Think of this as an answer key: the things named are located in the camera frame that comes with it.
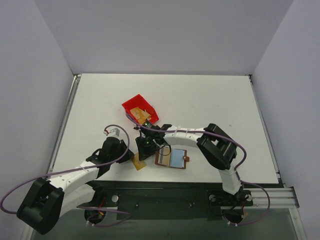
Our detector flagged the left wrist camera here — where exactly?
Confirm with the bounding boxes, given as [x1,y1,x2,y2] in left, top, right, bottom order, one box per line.
[103,127,120,138]

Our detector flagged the gold cards in bin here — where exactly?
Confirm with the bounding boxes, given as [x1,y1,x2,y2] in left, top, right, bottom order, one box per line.
[130,107,151,125]

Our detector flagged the brown leather card holder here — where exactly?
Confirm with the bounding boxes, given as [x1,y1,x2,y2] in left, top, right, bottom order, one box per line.
[154,146,190,169]

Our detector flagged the gold card with chip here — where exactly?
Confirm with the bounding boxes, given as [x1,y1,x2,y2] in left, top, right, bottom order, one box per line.
[131,153,147,171]

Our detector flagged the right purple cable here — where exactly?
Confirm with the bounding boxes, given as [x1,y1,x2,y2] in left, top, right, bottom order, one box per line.
[124,112,271,227]

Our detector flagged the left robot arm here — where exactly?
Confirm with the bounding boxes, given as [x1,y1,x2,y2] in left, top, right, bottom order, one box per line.
[16,137,134,235]

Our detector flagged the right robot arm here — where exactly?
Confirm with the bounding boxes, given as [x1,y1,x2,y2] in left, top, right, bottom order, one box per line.
[135,121,242,205]

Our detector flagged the aluminium table frame rail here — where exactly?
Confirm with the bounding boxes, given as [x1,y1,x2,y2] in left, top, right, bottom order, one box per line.
[49,73,299,208]

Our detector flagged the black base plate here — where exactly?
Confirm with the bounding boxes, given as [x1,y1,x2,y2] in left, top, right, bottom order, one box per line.
[82,180,253,220]

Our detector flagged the purple cable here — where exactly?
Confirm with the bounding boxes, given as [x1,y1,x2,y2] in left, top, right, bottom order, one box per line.
[0,124,132,228]
[124,112,271,227]

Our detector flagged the gold card magnetic stripe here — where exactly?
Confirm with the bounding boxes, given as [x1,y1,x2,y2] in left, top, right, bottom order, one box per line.
[158,147,171,166]

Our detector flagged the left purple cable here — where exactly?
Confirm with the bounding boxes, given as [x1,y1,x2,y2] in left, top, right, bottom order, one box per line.
[0,124,132,228]

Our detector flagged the red plastic bin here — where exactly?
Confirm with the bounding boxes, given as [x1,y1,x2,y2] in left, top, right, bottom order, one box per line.
[122,94,159,125]

